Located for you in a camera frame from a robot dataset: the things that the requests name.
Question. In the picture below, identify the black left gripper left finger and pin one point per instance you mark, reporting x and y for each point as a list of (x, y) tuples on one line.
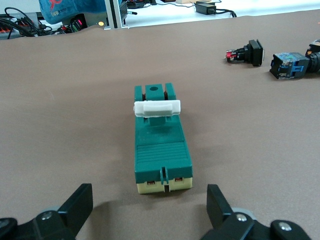
[(75, 207)]

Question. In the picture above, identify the brown table mat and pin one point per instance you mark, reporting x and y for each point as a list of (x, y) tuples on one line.
[(62, 112)]

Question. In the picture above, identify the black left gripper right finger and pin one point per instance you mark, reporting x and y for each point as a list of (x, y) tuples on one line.
[(217, 207)]

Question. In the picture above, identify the black finned device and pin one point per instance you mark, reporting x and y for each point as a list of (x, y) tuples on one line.
[(125, 10)]

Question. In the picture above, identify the black button blue contact block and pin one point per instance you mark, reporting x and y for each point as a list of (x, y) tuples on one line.
[(287, 65)]

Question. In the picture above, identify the black power adapter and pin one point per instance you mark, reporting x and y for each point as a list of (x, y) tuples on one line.
[(205, 7)]

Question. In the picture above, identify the aluminium profile upright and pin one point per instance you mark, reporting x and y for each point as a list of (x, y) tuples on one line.
[(111, 12)]

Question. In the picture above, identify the blue cloth red print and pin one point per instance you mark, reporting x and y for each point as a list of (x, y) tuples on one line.
[(65, 10)]

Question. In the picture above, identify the grey box yellow light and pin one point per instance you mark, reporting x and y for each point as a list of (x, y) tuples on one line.
[(96, 20)]

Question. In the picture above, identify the black device red display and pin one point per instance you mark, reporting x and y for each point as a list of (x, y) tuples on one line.
[(78, 23)]

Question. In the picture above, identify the wooden block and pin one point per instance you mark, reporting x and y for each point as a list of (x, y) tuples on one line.
[(185, 1)]

